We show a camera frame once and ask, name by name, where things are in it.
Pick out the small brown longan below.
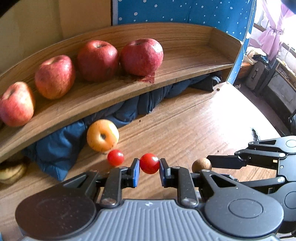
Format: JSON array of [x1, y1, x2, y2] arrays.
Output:
[[192, 158, 212, 173]]

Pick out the pink curtain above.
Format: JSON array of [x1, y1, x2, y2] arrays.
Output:
[[256, 1, 295, 61]]

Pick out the yellow bananas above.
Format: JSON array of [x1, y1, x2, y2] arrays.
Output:
[[0, 152, 28, 185]]

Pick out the red cherry tomato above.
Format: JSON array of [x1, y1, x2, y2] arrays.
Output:
[[139, 153, 159, 174], [107, 149, 125, 166]]

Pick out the dark suitcase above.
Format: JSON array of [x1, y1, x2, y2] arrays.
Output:
[[245, 61, 268, 91]]

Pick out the curved wooden shelf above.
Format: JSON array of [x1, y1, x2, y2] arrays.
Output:
[[1, 22, 242, 160]]

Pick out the white crumpled cloth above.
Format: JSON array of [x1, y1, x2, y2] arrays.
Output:
[[243, 46, 266, 65]]

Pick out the dark blue jacket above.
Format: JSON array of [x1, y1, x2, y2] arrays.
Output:
[[21, 71, 222, 181]]

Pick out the blue starred board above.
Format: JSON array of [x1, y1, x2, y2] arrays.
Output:
[[111, 0, 257, 84]]

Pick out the orange yellow persimmon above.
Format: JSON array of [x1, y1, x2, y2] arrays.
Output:
[[87, 119, 119, 153]]

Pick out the red apple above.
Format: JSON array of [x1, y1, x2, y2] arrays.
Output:
[[77, 40, 119, 82], [35, 55, 76, 100], [120, 38, 164, 76], [1, 81, 35, 127]]

